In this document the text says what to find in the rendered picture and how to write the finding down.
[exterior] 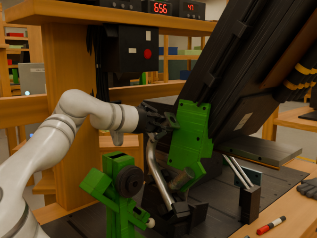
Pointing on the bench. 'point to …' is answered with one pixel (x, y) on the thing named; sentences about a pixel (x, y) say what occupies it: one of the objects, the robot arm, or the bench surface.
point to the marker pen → (271, 225)
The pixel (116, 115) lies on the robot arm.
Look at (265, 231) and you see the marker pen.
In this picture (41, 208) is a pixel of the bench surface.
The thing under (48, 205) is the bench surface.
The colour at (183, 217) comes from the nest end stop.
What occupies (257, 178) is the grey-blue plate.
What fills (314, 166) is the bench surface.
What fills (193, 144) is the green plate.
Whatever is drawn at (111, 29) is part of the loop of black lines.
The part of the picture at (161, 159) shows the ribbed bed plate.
